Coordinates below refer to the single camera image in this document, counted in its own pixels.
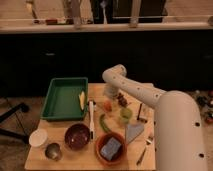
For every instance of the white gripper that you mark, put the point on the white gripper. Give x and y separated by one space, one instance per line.
111 91

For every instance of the orange apple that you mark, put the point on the orange apple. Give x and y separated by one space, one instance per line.
107 106

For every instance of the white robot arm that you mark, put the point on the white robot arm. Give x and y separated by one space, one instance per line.
178 131

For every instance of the green plastic cup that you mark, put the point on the green plastic cup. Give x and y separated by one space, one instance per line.
125 114

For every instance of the small metal cup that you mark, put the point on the small metal cup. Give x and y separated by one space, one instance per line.
53 151

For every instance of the white plastic cup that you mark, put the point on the white plastic cup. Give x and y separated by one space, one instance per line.
38 138

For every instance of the brown toy food item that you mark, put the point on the brown toy food item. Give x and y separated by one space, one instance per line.
122 101

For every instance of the yellow banana piece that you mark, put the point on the yellow banana piece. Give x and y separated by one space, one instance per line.
82 100

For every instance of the green chili pepper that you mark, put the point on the green chili pepper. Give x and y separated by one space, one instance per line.
103 124

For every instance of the dark brown block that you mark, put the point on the dark brown block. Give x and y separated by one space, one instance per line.
141 116

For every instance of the grey metal spatula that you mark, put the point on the grey metal spatula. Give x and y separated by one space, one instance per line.
132 131

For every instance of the green plastic tray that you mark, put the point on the green plastic tray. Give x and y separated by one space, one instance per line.
62 101

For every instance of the orange terracotta bowl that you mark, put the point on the orange terracotta bowl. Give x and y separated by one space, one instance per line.
118 157

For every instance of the dark purple bowl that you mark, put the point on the dark purple bowl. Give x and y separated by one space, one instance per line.
77 136

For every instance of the blue sponge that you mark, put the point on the blue sponge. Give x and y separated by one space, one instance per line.
110 148

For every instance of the silver fork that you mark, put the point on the silver fork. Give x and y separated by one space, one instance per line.
149 141

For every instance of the black office chair base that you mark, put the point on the black office chair base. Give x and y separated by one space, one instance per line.
10 124

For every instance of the white handled knife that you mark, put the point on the white handled knife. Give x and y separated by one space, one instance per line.
92 123

